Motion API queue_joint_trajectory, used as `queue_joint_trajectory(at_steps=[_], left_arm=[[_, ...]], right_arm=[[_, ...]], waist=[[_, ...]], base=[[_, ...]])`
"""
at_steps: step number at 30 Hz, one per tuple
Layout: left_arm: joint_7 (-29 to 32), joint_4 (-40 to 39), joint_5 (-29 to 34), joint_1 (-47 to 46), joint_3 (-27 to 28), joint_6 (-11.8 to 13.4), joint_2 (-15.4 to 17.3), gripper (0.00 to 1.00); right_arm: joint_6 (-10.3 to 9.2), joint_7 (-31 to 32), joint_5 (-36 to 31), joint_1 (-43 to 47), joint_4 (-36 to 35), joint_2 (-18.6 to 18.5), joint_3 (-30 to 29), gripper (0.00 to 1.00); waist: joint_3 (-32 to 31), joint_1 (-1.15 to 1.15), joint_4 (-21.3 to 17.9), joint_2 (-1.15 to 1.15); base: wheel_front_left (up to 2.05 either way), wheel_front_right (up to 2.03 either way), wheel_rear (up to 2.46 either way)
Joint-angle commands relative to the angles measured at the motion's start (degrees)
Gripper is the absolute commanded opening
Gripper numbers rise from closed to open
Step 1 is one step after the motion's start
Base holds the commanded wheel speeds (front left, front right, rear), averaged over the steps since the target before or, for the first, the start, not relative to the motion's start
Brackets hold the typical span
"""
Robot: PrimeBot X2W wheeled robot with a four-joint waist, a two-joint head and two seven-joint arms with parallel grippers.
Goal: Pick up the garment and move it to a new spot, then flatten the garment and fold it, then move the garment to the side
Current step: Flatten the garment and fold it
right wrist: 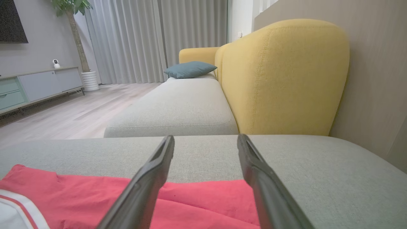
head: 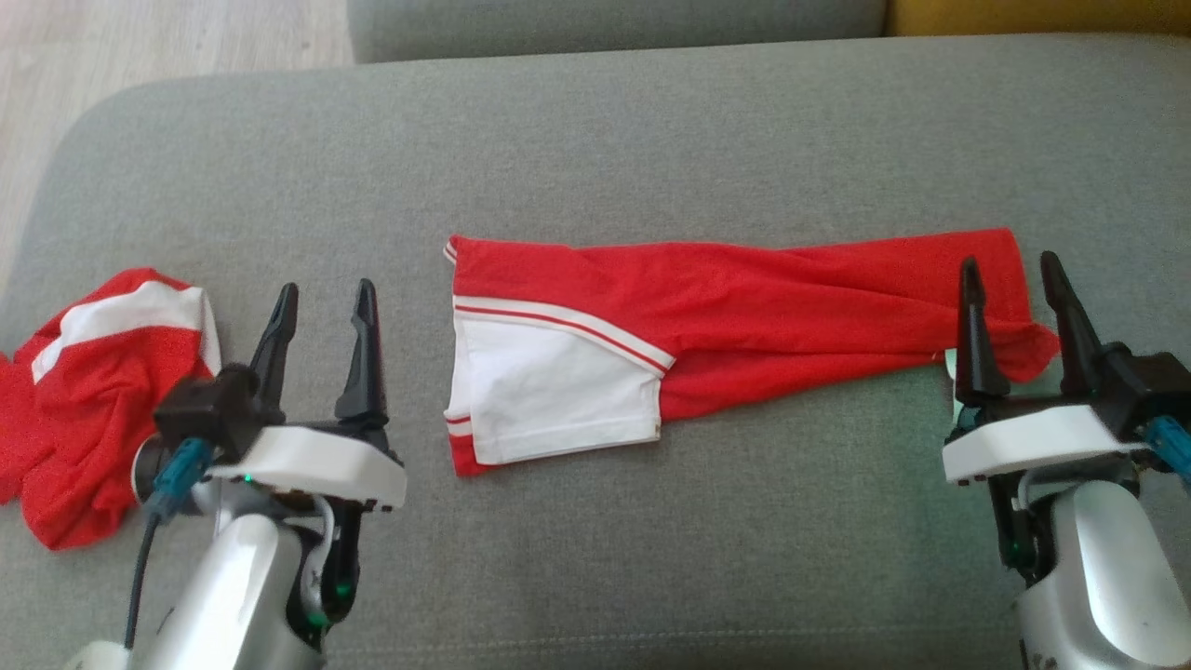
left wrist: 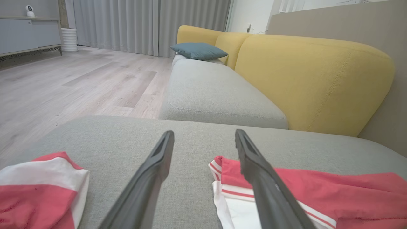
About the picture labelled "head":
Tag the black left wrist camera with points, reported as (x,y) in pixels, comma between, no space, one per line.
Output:
(209,409)

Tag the large grey sofa seat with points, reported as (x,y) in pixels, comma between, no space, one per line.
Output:
(605,140)

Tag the grey back cushion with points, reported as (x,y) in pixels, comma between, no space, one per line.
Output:
(605,23)

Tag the red white sports jersey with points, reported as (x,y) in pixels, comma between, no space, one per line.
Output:
(744,298)

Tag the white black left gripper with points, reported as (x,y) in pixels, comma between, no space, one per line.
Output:
(316,461)

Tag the red white elastic shorts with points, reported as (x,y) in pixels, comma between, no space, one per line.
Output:
(93,400)

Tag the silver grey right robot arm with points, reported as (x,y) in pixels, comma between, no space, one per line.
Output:
(1107,577)

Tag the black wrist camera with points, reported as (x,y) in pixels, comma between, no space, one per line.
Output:
(209,409)
(1149,381)

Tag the large yellow sofa back cushion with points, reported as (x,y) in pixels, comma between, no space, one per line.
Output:
(1042,14)

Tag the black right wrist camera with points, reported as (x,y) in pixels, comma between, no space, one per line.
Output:
(1149,381)

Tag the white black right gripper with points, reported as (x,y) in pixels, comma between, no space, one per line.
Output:
(1033,442)

